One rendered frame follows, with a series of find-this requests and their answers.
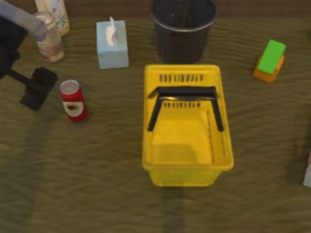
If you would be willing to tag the red soda can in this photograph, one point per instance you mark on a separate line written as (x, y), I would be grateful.
(73, 102)

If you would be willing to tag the clear glass jar with lid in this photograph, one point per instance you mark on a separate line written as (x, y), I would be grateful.
(51, 46)

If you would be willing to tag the light blue tissue box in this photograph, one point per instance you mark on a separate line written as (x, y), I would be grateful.
(113, 52)

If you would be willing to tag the black mesh waste bin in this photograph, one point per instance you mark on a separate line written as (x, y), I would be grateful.
(181, 36)

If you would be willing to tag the orange block with green top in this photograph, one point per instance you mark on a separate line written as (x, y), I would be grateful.
(269, 59)

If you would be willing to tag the white and pink object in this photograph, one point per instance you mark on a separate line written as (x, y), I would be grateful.
(308, 173)

